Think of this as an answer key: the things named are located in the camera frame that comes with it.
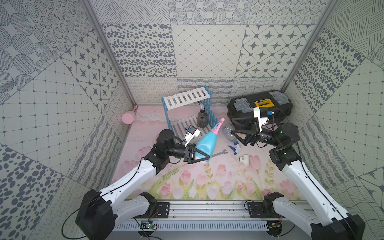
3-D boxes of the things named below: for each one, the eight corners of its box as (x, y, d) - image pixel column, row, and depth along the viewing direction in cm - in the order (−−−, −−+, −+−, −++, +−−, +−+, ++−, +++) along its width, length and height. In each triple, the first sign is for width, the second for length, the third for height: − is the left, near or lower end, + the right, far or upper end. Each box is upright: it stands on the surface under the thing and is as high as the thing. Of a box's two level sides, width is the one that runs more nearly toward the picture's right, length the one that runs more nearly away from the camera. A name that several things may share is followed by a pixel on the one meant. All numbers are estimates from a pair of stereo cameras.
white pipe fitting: (240, 166, 90) (241, 164, 88) (238, 156, 94) (239, 154, 92) (249, 166, 90) (250, 164, 88) (247, 156, 94) (248, 154, 92)
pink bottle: (125, 126, 111) (120, 118, 104) (128, 116, 117) (124, 109, 111) (134, 126, 111) (130, 118, 104) (137, 116, 117) (134, 109, 110)
